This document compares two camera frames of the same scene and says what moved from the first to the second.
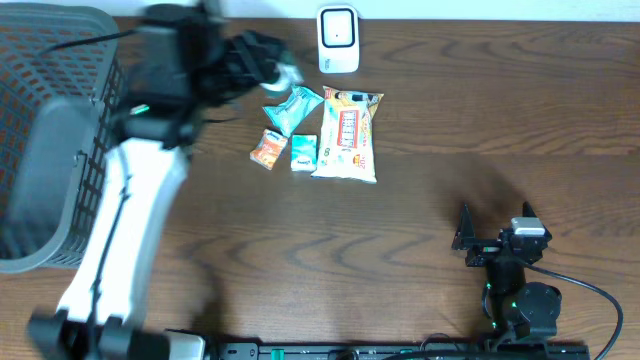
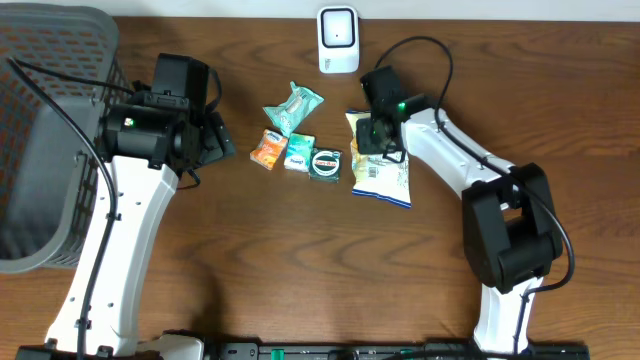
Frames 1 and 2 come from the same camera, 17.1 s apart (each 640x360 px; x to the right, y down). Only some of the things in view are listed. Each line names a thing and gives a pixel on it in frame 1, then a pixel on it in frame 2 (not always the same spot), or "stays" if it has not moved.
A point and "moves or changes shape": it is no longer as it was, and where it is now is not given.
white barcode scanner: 338,39 stays
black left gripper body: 245,57 to 215,142
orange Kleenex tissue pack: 268,148 stays
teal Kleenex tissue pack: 303,152 moves or changes shape
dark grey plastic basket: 61,94 stays
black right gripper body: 484,252 to 367,137
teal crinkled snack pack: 286,115 stays
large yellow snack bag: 347,142 to 376,175
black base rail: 397,351 stays
